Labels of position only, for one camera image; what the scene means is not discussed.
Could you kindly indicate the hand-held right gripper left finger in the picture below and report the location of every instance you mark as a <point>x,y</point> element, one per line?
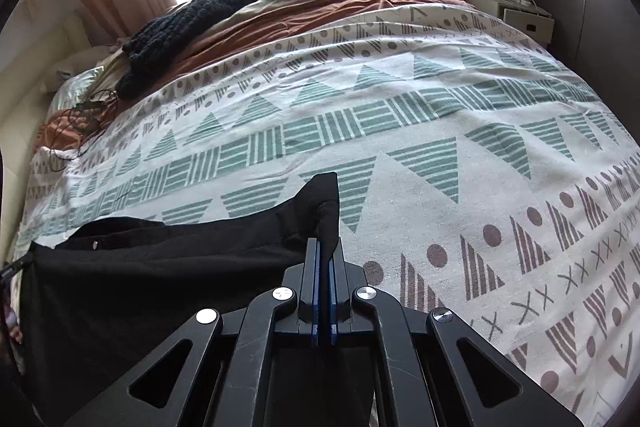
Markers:
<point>316,302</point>

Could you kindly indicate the white nightstand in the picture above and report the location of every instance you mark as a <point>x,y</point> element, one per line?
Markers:
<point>520,14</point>

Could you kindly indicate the round bed with patterned sheet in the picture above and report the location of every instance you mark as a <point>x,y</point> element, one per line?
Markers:
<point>400,122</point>

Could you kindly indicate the black knitted sweater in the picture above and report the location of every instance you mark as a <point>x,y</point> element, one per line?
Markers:
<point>185,27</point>

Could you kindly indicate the pale green pillow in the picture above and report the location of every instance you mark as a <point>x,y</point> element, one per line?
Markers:
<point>75,87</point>

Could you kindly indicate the black long-sleeved shirt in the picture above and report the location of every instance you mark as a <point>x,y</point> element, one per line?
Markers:
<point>165,272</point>

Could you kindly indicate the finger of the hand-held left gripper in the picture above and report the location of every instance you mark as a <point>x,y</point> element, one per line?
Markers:
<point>12,271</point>

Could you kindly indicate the brown duvet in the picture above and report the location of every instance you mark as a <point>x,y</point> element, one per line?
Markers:
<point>280,19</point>

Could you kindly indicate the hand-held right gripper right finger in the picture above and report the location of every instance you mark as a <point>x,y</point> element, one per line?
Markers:
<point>334,307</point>

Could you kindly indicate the cream padded headboard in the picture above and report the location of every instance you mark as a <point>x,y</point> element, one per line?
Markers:
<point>30,72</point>

